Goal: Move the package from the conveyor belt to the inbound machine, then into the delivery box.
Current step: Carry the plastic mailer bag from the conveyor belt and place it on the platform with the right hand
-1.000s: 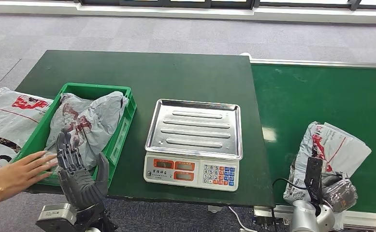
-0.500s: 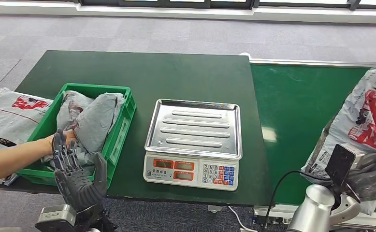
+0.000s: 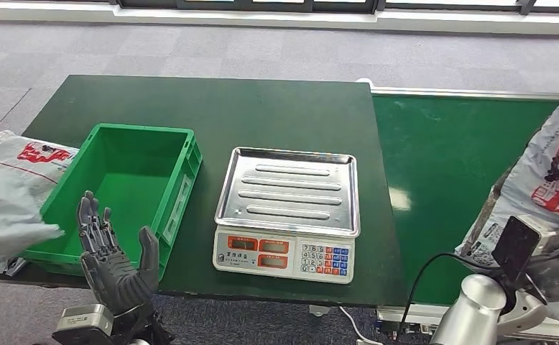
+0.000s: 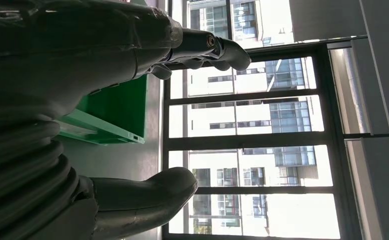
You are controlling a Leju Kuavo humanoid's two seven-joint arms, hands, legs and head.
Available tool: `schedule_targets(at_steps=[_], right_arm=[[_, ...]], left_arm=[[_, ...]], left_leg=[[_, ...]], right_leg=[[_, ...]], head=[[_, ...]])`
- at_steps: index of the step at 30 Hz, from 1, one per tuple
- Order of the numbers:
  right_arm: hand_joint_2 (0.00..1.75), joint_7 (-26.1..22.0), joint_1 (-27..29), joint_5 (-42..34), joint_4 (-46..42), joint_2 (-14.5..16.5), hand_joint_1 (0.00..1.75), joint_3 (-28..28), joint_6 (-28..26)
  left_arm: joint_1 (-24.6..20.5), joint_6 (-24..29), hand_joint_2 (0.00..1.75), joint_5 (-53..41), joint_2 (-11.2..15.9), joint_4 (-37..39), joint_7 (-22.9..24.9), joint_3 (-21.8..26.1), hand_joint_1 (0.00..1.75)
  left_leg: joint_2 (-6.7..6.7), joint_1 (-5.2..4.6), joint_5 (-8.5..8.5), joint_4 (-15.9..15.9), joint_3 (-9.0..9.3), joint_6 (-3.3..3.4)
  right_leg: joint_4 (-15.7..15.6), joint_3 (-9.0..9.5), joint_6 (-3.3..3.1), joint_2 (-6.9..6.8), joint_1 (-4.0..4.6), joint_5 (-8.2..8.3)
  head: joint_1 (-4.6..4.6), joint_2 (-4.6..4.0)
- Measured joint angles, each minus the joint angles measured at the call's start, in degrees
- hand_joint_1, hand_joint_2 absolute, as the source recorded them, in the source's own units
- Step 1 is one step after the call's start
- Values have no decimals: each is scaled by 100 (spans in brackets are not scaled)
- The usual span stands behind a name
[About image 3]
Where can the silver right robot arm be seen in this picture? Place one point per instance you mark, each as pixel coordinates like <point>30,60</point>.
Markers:
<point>474,309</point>

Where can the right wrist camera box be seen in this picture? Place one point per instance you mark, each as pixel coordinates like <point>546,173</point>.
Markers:
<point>515,247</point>

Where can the green plastic crate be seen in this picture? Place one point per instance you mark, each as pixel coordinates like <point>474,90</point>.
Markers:
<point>132,190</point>

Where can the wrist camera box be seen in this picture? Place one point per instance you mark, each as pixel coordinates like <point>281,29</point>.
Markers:
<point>515,247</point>
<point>82,324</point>

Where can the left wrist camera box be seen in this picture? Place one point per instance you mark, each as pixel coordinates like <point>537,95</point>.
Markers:
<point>82,324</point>

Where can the large white bag black letters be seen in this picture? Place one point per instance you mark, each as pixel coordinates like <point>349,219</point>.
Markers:
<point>27,152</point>

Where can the white electronic scale steel tray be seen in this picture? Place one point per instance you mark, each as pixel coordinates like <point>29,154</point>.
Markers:
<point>289,190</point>

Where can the white table foot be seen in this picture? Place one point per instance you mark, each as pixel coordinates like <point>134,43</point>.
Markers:
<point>318,311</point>

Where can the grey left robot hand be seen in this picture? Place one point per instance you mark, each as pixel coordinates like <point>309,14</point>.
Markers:
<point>115,281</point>

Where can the grey courier bag red line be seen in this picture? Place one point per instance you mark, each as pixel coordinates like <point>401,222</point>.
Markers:
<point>546,181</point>

